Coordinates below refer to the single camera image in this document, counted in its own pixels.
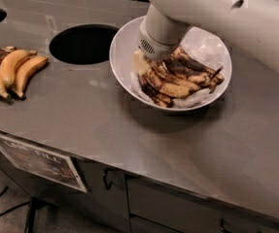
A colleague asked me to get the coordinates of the black cabinet door handle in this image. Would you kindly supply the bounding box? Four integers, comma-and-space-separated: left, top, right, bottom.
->
102, 168, 114, 190

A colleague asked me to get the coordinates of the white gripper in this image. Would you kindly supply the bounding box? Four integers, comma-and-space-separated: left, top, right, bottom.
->
132, 17, 181, 76

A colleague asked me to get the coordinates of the yellow banana top of bunch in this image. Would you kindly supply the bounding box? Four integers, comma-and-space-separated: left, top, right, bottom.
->
0, 50, 37, 87

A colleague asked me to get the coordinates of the brown banana bowl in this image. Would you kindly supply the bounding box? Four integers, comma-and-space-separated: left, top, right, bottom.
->
172, 46, 225, 84
164, 57, 218, 91

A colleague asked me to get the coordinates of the black floor cable lower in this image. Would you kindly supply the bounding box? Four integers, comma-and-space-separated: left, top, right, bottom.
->
0, 200, 31, 222

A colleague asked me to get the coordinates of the spotted banana middle bowl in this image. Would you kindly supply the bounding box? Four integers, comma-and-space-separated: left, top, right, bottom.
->
152, 62, 200, 92

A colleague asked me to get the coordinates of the brown banana upper middle bowl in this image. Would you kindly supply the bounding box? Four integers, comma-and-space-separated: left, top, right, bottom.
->
164, 57, 218, 91

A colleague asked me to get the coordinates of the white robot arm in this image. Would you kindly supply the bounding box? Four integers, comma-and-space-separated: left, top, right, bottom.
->
137, 0, 279, 74

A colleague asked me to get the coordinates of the white bowl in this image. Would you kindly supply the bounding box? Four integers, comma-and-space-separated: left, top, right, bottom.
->
110, 17, 232, 112

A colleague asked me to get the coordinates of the black drawer handle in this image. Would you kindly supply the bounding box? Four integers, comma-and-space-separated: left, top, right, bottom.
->
220, 218, 242, 233

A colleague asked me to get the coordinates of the grey cabinet drawer front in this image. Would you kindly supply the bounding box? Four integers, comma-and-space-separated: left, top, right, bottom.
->
126, 179, 222, 233

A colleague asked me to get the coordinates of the yellow banana of bunch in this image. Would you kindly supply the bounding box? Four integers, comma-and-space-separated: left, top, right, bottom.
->
12, 55, 49, 99
0, 50, 37, 87

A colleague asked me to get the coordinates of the dark spotted banana bowl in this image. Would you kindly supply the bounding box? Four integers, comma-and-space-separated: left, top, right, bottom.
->
138, 76, 173, 108

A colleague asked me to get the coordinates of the yellow banana right of bunch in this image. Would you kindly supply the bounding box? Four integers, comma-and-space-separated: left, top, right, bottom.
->
12, 55, 49, 99

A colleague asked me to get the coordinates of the yellow spotted banana front bowl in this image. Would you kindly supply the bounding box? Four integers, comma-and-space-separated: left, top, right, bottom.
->
143, 68, 192, 99

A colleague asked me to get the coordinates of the landfill sign plate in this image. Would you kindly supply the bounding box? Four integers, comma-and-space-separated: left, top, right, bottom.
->
0, 134, 87, 192

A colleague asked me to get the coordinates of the brown banana back bowl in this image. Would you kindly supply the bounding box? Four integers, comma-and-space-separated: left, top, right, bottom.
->
172, 46, 225, 84

